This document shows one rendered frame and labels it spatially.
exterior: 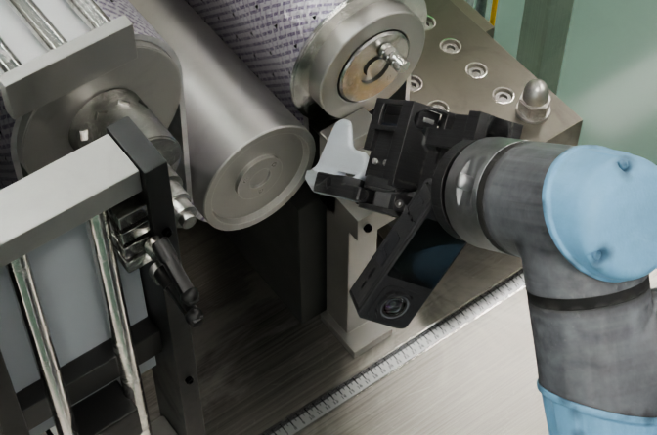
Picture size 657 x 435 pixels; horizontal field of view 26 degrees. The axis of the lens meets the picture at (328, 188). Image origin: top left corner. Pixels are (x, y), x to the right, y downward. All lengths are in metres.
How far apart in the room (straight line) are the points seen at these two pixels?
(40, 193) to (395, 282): 0.25
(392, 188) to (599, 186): 0.22
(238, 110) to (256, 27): 0.08
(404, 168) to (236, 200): 0.31
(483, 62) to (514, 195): 0.70
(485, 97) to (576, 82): 1.45
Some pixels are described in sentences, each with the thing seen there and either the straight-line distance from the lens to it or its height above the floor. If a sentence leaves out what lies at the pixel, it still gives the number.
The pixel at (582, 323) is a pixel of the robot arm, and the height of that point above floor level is 1.45.
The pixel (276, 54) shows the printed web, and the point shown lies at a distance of 1.25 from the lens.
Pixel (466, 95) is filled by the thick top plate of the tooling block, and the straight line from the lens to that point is 1.52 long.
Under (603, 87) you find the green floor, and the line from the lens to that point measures 2.96.
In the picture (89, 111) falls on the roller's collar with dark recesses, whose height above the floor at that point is 1.36.
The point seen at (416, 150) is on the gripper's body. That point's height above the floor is 1.39.
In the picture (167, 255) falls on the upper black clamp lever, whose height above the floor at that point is 1.38.
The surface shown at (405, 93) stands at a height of 1.16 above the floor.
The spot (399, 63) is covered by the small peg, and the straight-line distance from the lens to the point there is 1.21.
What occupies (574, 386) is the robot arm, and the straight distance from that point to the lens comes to 0.88.
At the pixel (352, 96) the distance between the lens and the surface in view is 1.25.
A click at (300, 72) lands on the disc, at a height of 1.27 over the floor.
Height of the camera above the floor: 2.16
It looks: 52 degrees down
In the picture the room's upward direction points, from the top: straight up
